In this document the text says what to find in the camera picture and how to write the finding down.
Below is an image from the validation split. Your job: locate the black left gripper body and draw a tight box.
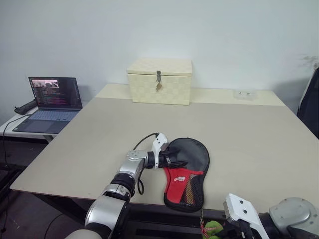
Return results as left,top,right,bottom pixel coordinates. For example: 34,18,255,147
158,147,175,169

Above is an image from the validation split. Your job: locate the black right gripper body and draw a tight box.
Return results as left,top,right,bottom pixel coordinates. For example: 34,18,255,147
220,220,253,239

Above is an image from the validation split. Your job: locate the black red mesh paddle case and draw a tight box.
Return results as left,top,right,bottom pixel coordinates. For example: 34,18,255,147
163,137,211,213

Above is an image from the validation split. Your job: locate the green toy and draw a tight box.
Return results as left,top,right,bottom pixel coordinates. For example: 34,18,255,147
199,209,224,239

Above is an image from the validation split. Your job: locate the cream woven storage box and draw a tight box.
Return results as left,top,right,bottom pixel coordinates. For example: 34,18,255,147
126,57,193,106

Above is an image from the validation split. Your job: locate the beige rounded body shell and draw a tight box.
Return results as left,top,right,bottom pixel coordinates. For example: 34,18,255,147
64,228,111,239

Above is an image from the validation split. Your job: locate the open dark laptop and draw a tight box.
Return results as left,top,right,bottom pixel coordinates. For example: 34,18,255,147
12,76,84,134

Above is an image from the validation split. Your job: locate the black office chair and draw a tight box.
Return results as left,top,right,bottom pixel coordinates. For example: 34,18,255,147
297,65,319,140

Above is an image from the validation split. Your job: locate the white side table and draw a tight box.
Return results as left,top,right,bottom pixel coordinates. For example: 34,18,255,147
0,100,59,144

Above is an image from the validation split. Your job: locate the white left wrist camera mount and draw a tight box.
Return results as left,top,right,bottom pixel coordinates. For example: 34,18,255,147
151,132,170,170

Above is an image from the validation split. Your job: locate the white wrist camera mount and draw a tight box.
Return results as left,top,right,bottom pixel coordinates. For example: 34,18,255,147
222,193,271,239
151,132,170,170

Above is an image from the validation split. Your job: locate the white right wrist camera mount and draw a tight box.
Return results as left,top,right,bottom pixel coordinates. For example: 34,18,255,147
222,193,271,239

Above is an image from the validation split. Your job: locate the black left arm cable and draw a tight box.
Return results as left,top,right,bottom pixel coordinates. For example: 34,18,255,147
132,132,160,196

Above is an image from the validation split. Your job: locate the black table frame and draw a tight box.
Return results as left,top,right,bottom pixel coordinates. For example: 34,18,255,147
32,192,228,239

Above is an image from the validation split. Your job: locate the thin black laptop cable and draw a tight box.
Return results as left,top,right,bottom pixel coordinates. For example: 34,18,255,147
0,114,33,233

